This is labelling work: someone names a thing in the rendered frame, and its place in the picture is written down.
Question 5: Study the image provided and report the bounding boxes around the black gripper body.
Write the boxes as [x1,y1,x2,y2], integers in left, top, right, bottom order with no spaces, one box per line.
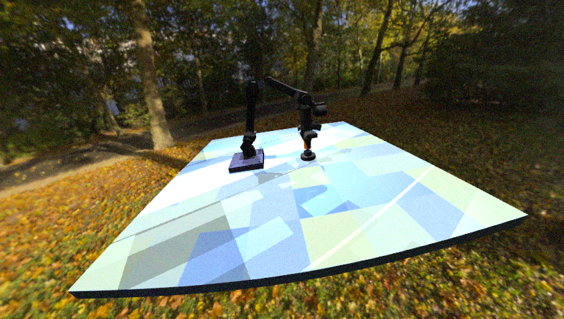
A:
[297,118,318,140]

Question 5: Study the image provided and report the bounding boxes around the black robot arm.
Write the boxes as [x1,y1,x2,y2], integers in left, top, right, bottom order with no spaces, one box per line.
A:
[240,76,327,159]

